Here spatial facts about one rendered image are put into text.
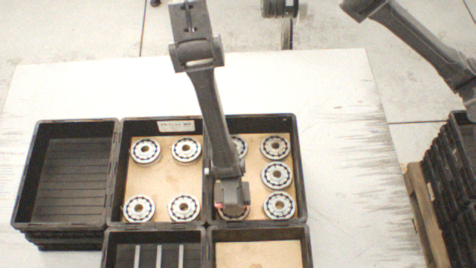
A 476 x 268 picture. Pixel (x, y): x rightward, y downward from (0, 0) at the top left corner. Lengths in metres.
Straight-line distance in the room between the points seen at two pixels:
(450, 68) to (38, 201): 1.31
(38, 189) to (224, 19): 2.02
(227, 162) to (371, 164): 0.75
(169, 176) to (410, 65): 2.04
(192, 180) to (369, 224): 0.63
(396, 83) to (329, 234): 1.61
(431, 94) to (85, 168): 2.17
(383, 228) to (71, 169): 1.11
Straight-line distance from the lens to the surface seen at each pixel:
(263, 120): 1.55
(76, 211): 1.56
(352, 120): 1.85
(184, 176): 1.53
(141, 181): 1.54
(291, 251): 1.42
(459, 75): 1.22
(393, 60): 3.14
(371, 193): 1.70
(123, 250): 1.46
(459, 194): 2.16
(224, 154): 1.13
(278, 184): 1.47
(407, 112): 2.88
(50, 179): 1.65
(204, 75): 0.97
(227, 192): 1.21
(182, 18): 0.93
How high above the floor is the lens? 2.16
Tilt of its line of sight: 56 degrees down
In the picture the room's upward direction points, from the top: straight up
